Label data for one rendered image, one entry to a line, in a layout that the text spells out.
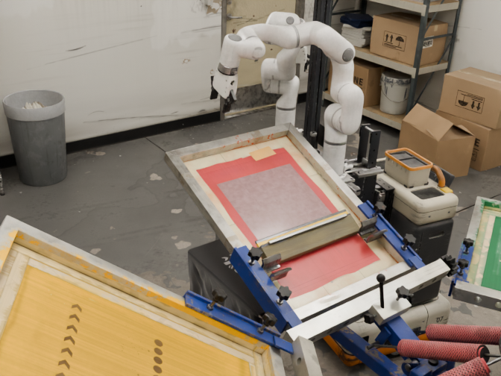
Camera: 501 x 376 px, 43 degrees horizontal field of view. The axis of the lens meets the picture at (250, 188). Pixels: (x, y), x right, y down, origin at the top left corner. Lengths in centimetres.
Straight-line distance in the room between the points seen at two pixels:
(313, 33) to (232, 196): 67
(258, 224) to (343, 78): 71
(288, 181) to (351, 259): 40
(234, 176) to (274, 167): 18
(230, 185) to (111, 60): 351
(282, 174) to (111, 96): 352
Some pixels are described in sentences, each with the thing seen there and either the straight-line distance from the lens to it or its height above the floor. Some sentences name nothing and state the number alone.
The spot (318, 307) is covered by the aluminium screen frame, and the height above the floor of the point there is 110.
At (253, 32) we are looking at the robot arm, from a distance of 237.
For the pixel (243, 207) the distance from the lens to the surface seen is 222.
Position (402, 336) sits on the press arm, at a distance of 199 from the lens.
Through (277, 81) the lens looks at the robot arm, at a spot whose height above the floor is 143.
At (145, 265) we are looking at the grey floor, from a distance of 413.
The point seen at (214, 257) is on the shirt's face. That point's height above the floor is 95.
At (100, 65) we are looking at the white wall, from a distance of 562.
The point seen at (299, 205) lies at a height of 121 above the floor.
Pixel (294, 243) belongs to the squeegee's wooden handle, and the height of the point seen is 119.
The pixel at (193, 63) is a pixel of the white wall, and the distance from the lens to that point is 606.
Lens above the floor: 230
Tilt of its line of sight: 27 degrees down
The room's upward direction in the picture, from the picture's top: 2 degrees clockwise
